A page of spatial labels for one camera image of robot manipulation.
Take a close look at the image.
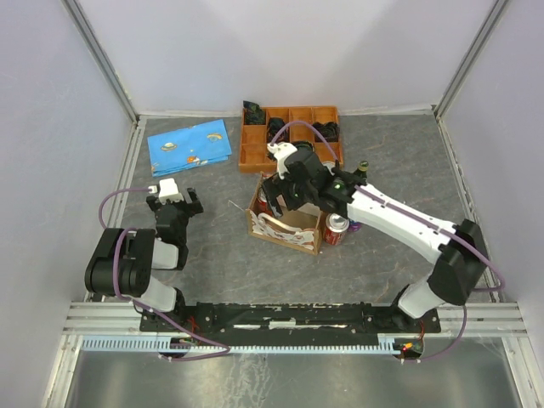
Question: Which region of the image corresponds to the red soda can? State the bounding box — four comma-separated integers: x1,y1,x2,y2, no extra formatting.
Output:
257,189,269,213
323,213,349,246

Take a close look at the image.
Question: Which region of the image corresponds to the canvas tote bag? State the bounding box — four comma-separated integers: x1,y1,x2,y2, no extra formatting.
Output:
245,173,326,255

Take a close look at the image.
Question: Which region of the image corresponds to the red soda can front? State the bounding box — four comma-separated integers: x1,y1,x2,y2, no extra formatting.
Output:
323,213,349,246

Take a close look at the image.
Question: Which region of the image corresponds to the green glass bottle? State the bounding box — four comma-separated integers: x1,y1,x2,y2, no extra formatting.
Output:
354,161,369,179

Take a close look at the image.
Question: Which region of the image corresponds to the purple soda can front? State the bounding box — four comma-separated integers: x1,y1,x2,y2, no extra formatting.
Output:
348,220,362,232

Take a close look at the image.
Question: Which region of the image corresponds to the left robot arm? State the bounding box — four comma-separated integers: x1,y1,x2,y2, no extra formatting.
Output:
84,188,203,332

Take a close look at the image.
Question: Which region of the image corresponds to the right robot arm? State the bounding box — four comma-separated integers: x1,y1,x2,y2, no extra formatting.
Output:
263,143,489,332

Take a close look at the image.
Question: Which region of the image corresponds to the rolled black tie right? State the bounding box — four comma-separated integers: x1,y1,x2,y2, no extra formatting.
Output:
313,122,340,143

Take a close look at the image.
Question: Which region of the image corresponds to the blue space print cloth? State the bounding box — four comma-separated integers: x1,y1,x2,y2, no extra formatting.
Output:
147,120,232,177

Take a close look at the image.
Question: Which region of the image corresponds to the wooden compartment tray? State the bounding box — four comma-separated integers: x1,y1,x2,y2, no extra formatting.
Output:
239,105,344,173

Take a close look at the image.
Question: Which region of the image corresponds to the rolled black orange tie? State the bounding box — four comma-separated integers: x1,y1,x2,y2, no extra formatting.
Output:
267,116,290,144

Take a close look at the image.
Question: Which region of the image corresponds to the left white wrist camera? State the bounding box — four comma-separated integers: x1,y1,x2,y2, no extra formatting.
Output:
148,178,184,204

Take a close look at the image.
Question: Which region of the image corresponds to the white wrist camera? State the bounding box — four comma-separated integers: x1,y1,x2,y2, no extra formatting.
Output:
267,142,298,179
148,178,184,204

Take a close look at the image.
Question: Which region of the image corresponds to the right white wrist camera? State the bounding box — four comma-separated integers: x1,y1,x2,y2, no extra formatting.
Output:
267,142,298,179

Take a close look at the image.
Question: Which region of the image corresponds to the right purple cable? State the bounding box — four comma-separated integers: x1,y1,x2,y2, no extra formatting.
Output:
271,120,507,365

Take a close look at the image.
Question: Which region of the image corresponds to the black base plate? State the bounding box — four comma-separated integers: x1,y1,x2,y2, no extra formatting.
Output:
139,303,441,348

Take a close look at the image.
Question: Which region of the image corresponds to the aluminium frame rail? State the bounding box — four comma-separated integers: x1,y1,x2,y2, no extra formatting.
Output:
62,300,145,335

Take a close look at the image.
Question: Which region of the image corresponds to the light blue cable duct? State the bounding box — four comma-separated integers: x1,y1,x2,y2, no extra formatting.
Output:
80,332,405,354

